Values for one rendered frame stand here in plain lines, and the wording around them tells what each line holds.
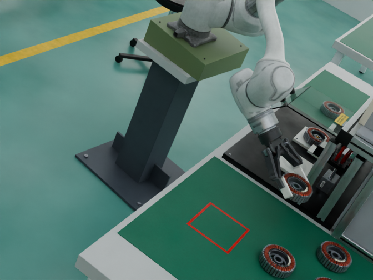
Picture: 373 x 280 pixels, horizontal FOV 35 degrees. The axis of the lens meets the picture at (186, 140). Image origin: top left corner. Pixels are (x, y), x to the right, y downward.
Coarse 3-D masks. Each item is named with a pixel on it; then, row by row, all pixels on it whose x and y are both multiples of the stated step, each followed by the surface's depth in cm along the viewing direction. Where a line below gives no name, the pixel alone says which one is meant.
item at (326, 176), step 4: (328, 172) 227; (324, 176) 224; (328, 176) 225; (336, 176) 227; (320, 180) 224; (324, 180) 223; (328, 180) 222; (332, 180) 223; (336, 180) 224; (324, 184) 224; (328, 184) 223; (332, 184) 222; (320, 188) 225; (324, 188) 224; (328, 188) 224; (328, 192) 224
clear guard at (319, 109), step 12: (288, 96) 218; (300, 96) 213; (312, 96) 217; (324, 96) 221; (276, 108) 207; (300, 108) 206; (312, 108) 209; (324, 108) 212; (336, 108) 216; (312, 120) 202; (324, 120) 205; (348, 120) 212; (336, 132) 201
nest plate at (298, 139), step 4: (304, 128) 257; (300, 132) 253; (304, 132) 254; (296, 136) 249; (300, 136) 250; (296, 140) 246; (300, 140) 247; (304, 140) 249; (300, 144) 246; (304, 144) 246; (308, 144) 247; (308, 148) 245
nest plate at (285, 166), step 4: (280, 156) 232; (300, 156) 237; (280, 160) 230; (284, 160) 231; (304, 160) 236; (280, 164) 227; (284, 164) 228; (288, 164) 229; (304, 164) 233; (308, 164) 234; (312, 164) 236; (284, 168) 226; (288, 168) 227; (292, 168) 228; (304, 168) 231; (308, 168) 232; (288, 172) 226; (292, 172) 226; (304, 172) 229; (308, 172) 230
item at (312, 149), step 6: (324, 144) 222; (312, 150) 224; (318, 150) 221; (336, 150) 223; (318, 156) 221; (330, 162) 220; (336, 162) 220; (348, 162) 223; (336, 168) 219; (342, 168) 218
